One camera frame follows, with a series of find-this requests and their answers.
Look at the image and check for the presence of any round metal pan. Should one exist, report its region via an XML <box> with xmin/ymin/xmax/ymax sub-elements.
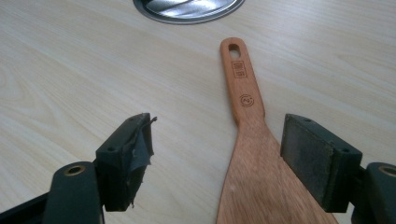
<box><xmin>132</xmin><ymin>0</ymin><xmax>247</xmax><ymax>25</ymax></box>

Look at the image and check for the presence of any wooden spatula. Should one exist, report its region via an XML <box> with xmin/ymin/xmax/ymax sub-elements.
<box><xmin>216</xmin><ymin>37</ymin><xmax>340</xmax><ymax>224</ymax></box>

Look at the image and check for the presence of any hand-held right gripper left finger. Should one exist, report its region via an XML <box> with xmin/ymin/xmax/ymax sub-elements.
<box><xmin>94</xmin><ymin>112</ymin><xmax>158</xmax><ymax>213</ymax></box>

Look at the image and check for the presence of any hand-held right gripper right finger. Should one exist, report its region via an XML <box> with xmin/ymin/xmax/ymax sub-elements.
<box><xmin>279</xmin><ymin>113</ymin><xmax>363</xmax><ymax>214</ymax></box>

